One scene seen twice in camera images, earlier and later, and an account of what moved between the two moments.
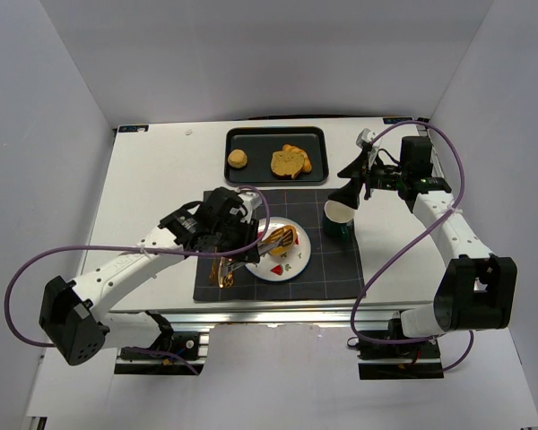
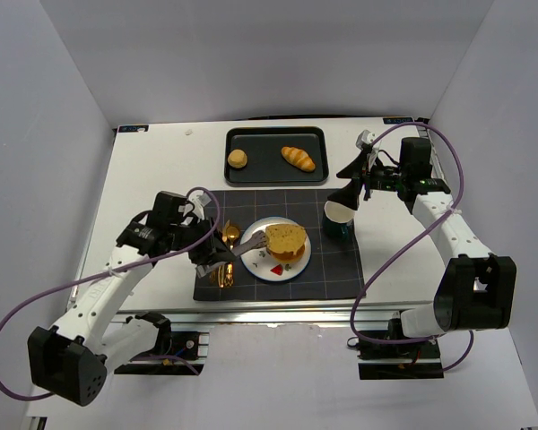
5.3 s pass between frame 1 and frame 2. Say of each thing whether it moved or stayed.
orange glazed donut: moved
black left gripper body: moved
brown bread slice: moved
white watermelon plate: stayed
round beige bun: stayed
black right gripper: stayed
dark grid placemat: stayed
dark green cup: stayed
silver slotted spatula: moved
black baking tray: stayed
